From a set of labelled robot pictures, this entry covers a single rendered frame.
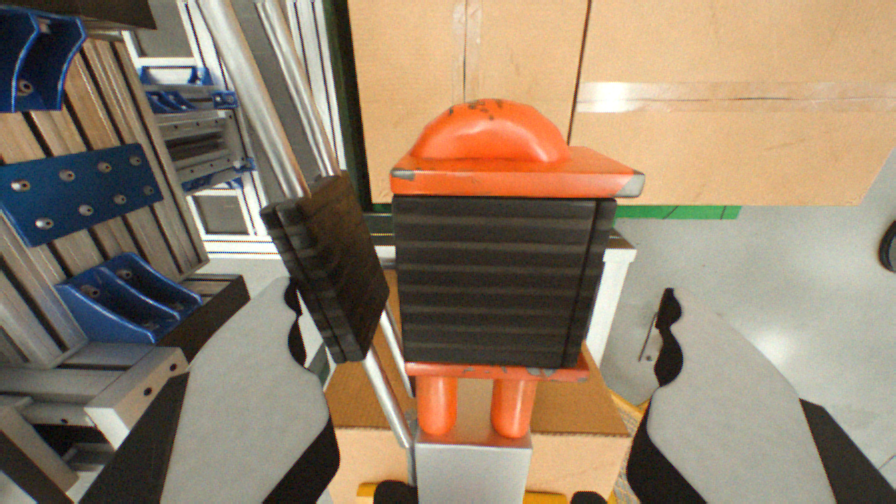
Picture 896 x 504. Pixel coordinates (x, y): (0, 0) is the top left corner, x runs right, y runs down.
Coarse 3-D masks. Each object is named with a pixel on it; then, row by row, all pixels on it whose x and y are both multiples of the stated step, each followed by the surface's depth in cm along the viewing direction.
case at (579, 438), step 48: (384, 336) 55; (336, 384) 46; (576, 384) 45; (336, 432) 40; (384, 432) 40; (576, 432) 39; (624, 432) 39; (336, 480) 45; (528, 480) 43; (576, 480) 42
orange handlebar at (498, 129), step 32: (448, 128) 10; (480, 128) 10; (512, 128) 10; (544, 128) 10; (544, 160) 10; (416, 384) 16; (448, 384) 15; (512, 384) 15; (448, 416) 16; (512, 416) 16
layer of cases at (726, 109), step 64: (384, 0) 53; (448, 0) 52; (512, 0) 52; (576, 0) 51; (640, 0) 51; (704, 0) 51; (768, 0) 50; (832, 0) 50; (384, 64) 57; (448, 64) 56; (512, 64) 56; (576, 64) 55; (640, 64) 55; (704, 64) 55; (768, 64) 54; (832, 64) 54; (384, 128) 62; (576, 128) 60; (640, 128) 60; (704, 128) 59; (768, 128) 59; (832, 128) 58; (384, 192) 68; (704, 192) 64; (768, 192) 64; (832, 192) 63
